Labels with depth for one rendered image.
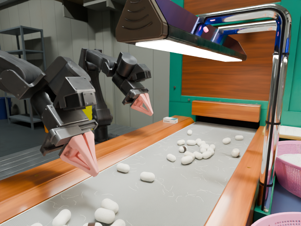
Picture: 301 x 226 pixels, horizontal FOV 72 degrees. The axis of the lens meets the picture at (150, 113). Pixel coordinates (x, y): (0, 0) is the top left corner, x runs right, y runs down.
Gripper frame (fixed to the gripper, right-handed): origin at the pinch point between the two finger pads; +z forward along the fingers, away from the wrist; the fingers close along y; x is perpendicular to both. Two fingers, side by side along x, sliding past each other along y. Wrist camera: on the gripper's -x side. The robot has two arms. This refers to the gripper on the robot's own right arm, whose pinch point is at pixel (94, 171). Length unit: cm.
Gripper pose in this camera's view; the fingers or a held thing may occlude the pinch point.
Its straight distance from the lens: 41.2
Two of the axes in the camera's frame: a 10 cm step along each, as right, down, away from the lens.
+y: 5.5, -1.5, 8.2
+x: -5.5, 6.7, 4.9
